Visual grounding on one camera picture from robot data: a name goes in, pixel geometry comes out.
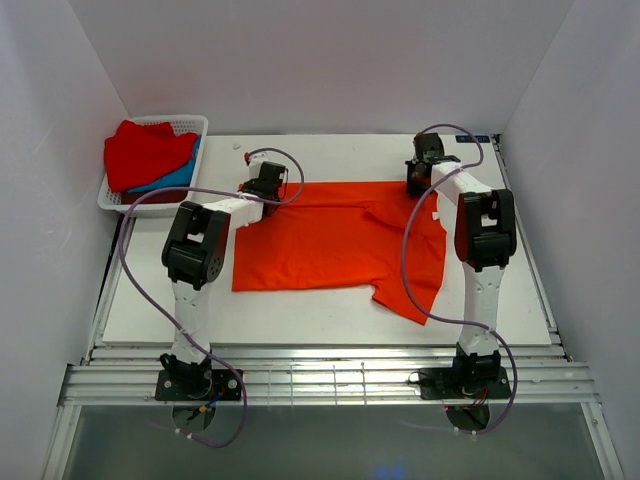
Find orange t shirt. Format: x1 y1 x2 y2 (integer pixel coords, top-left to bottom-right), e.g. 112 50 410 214
231 181 447 324

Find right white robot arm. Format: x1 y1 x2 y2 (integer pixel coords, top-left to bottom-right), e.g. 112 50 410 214
406 133 517 399

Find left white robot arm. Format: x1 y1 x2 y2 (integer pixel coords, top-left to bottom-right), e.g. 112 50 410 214
158 159 288 400

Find blue table label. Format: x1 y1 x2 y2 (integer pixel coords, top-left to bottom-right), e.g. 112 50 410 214
455 135 491 144

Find blue t shirt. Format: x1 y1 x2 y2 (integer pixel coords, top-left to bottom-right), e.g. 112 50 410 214
127 135 201 194

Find dark maroon t shirt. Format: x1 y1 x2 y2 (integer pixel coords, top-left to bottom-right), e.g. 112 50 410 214
120 190 188 205

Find red t shirt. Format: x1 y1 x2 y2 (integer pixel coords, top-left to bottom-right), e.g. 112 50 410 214
103 120 198 193

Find white plastic basket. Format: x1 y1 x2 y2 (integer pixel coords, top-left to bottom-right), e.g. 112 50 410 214
97 114 209 216

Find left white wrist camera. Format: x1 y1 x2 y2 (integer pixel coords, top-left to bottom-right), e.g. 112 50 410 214
244 152 268 180

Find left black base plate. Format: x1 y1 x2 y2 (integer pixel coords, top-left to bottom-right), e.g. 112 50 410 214
154 369 242 403

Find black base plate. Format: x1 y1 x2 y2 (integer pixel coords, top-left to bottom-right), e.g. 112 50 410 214
417 367 512 400
154 369 242 403

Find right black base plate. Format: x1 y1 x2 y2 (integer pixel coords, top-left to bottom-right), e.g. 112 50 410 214
417 367 512 400

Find aluminium frame rails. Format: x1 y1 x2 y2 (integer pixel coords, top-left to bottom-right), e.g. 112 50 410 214
60 344 600 406

